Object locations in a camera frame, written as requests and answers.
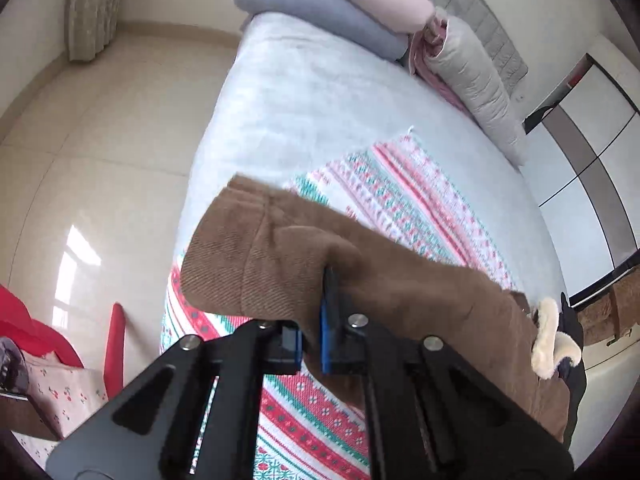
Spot dark cloth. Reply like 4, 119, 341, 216
556, 292, 589, 442

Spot grey patterned cloth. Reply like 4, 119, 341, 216
0, 337, 27, 397

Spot brown corduroy jacket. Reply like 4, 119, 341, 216
180, 174, 584, 444

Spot bed with white sheet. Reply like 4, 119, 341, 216
175, 10, 571, 311

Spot patterned knit blanket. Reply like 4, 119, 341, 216
159, 135, 526, 480

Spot red chair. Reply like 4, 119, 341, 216
0, 284, 126, 402

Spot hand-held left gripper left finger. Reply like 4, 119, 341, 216
47, 321, 303, 480

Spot beige curtain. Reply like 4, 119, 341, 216
67, 0, 124, 63

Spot white and grey wardrobe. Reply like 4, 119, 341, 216
522, 35, 640, 311

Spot blue-grey folded quilt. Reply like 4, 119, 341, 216
231, 0, 409, 61

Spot pink striped cloth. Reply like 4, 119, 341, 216
390, 0, 472, 112

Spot grey quilted headboard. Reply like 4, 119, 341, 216
430, 0, 530, 97

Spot cherry print cushion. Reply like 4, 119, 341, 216
22, 352, 109, 440

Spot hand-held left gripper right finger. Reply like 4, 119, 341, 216
320, 267, 574, 480

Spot brown textured cloth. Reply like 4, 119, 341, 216
577, 276, 640, 345

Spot grey-white pillow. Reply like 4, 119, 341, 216
425, 15, 529, 167

